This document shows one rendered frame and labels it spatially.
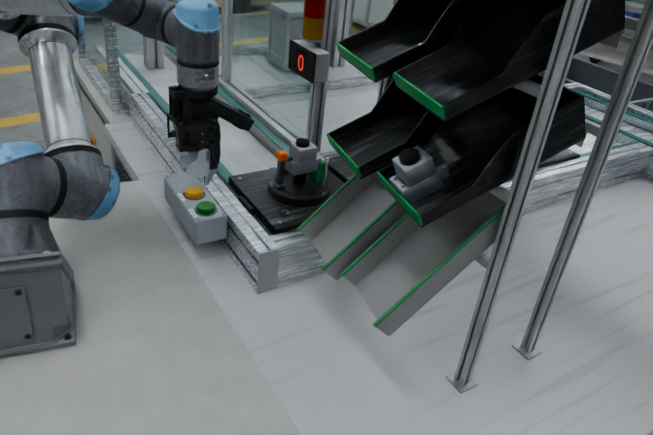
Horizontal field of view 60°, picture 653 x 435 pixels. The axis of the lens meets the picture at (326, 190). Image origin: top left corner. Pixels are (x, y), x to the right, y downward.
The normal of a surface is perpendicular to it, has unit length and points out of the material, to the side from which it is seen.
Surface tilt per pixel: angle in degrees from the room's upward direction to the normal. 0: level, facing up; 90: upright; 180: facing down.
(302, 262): 90
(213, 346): 0
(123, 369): 0
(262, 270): 90
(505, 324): 0
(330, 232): 45
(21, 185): 51
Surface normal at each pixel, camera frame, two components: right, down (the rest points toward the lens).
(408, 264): -0.58, -0.54
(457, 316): 0.10, -0.87
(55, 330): 0.91, 0.28
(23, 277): 0.36, 0.49
